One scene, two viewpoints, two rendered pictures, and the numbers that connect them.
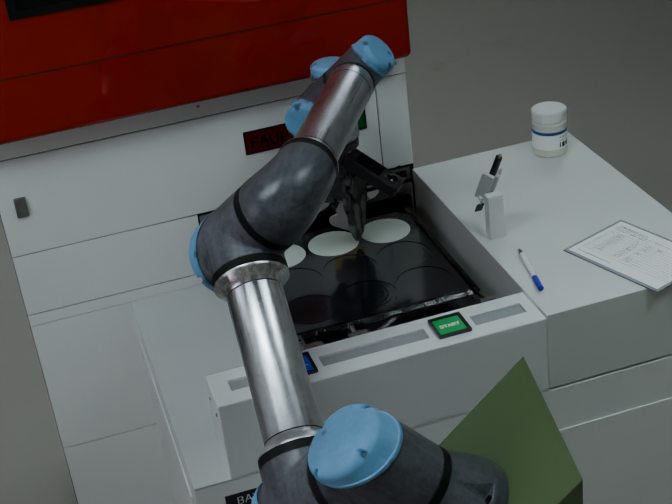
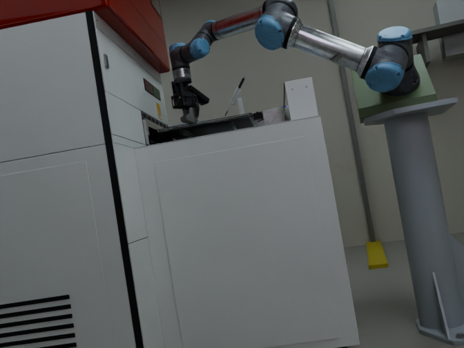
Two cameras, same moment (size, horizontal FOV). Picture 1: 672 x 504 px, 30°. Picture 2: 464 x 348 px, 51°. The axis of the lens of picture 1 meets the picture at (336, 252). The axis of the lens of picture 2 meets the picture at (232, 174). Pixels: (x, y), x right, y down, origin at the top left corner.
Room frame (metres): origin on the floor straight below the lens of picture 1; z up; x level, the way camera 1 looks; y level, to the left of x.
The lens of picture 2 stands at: (1.33, 1.85, 0.60)
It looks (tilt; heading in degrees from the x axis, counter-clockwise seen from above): 3 degrees up; 289
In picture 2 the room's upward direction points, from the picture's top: 9 degrees counter-clockwise
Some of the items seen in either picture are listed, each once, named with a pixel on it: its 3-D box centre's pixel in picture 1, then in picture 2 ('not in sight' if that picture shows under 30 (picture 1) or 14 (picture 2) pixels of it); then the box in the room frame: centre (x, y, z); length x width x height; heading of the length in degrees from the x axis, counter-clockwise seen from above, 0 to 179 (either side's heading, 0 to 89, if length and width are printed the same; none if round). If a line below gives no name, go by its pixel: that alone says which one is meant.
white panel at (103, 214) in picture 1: (215, 187); (139, 101); (2.22, 0.22, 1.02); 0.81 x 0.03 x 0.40; 104
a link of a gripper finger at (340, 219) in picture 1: (344, 221); (190, 118); (2.13, -0.02, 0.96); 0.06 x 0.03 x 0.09; 66
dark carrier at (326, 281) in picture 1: (350, 269); (210, 128); (2.05, -0.02, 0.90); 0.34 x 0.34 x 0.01; 14
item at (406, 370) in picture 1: (380, 382); (298, 112); (1.68, -0.05, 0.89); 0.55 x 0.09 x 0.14; 104
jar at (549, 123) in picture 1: (549, 129); not in sight; (2.31, -0.46, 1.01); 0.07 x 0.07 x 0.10
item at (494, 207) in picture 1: (490, 199); (236, 102); (2.00, -0.29, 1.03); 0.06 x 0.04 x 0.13; 14
